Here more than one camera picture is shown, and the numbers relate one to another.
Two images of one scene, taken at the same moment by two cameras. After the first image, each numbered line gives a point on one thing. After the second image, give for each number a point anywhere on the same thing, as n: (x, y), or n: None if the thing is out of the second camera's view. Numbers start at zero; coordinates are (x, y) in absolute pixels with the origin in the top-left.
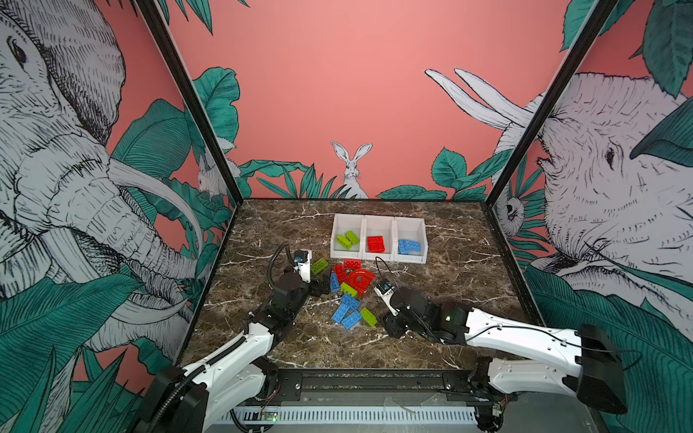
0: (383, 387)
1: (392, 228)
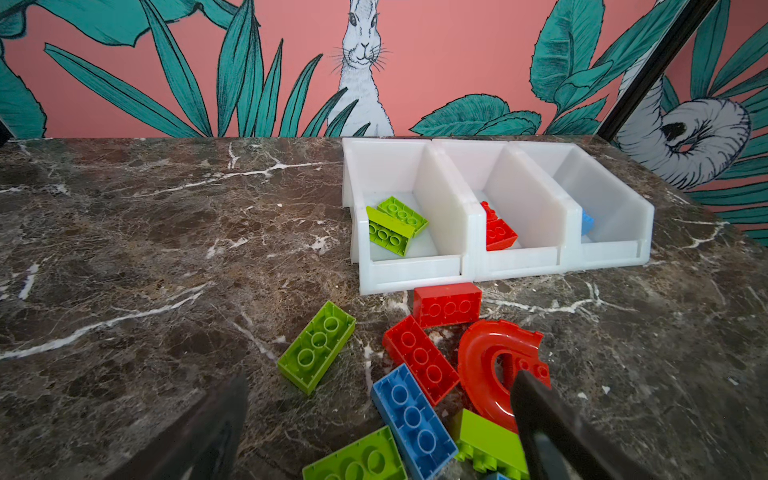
0: None
1: (539, 189)
